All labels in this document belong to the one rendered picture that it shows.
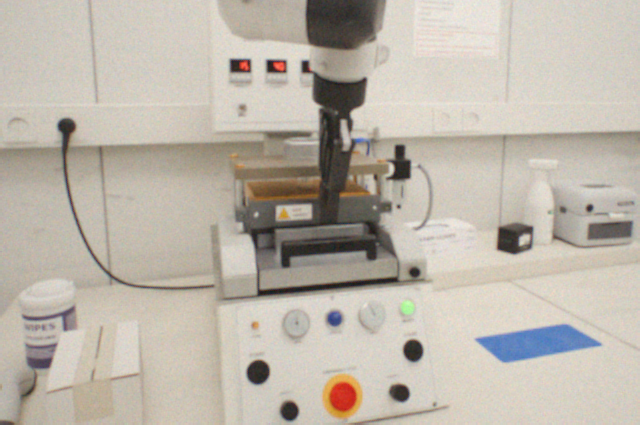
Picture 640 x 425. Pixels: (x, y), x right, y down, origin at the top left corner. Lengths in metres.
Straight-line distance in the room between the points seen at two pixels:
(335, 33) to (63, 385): 0.59
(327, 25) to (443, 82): 1.06
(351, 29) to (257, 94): 0.53
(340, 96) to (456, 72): 0.97
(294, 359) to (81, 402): 0.29
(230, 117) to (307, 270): 0.40
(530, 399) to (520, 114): 0.99
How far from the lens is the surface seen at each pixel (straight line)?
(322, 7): 0.54
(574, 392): 0.96
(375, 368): 0.81
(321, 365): 0.78
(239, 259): 0.77
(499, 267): 1.38
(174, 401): 0.89
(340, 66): 0.64
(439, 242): 1.39
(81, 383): 0.81
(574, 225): 1.61
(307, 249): 0.76
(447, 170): 1.60
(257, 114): 1.04
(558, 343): 1.11
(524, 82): 1.75
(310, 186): 0.92
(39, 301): 0.99
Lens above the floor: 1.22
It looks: 9 degrees down
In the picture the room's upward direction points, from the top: straight up
